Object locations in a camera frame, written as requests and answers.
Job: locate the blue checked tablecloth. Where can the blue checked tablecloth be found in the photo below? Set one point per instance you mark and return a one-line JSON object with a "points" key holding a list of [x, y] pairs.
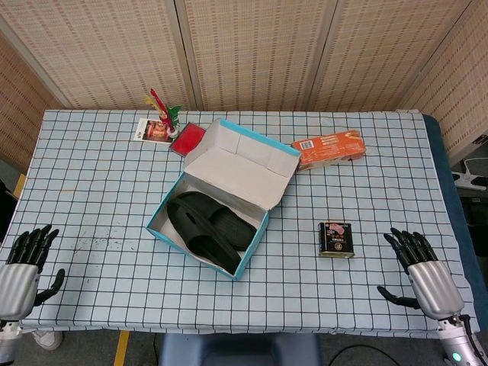
{"points": [[343, 190]]}

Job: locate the black slipper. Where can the black slipper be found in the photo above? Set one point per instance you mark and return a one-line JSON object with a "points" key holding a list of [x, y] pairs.
{"points": [[236, 228], [198, 236]]}

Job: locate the beige woven folding screen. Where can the beige woven folding screen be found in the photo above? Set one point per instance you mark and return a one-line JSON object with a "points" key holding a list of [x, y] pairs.
{"points": [[248, 53]]}

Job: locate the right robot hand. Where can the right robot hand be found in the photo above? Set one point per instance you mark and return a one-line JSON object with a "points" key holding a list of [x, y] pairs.
{"points": [[436, 287]]}

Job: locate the red flat box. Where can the red flat box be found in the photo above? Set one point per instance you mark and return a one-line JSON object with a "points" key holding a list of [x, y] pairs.
{"points": [[187, 139]]}

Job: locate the white photo card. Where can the white photo card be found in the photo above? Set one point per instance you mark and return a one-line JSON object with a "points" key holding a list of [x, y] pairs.
{"points": [[146, 131]]}

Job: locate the black luncheon meat can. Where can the black luncheon meat can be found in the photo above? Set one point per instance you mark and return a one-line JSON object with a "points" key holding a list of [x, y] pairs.
{"points": [[336, 238]]}

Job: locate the blue cardboard shoe box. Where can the blue cardboard shoe box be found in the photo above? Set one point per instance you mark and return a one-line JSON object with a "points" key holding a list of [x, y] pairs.
{"points": [[244, 175]]}

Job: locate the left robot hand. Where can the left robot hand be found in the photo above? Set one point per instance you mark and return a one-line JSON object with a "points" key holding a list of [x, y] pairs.
{"points": [[17, 286]]}

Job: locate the white sneaker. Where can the white sneaker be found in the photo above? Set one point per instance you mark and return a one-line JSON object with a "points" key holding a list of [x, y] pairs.
{"points": [[47, 339]]}

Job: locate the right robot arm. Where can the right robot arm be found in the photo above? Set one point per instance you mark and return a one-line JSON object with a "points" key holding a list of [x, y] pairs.
{"points": [[455, 343]]}

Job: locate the dark blue chair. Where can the dark blue chair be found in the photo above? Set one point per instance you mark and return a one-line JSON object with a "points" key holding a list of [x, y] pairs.
{"points": [[236, 350]]}

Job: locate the colourful feather shuttlecock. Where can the colourful feather shuttlecock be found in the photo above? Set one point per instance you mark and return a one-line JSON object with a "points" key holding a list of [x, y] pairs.
{"points": [[167, 114]]}

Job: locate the orange cardboard box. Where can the orange cardboard box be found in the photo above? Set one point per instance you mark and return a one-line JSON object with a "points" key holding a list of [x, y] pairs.
{"points": [[331, 150]]}

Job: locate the black equipment case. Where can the black equipment case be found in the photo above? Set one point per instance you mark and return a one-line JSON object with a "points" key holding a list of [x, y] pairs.
{"points": [[474, 209]]}

